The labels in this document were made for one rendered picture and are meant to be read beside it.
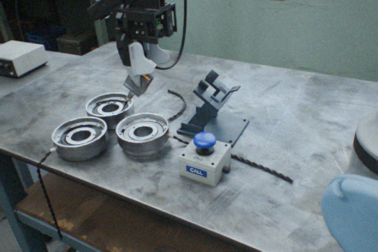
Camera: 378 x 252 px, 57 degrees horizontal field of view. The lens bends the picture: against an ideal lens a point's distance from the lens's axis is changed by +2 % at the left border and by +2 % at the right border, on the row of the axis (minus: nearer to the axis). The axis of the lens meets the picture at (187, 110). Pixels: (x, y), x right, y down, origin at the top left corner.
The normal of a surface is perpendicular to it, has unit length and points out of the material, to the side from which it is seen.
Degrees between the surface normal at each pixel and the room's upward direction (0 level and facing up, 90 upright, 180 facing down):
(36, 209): 0
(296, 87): 0
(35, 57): 90
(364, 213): 98
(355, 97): 0
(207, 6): 90
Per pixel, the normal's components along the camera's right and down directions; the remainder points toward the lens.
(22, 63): 0.91, 0.18
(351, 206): -0.77, 0.47
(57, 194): -0.05, -0.85
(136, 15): -0.46, 0.48
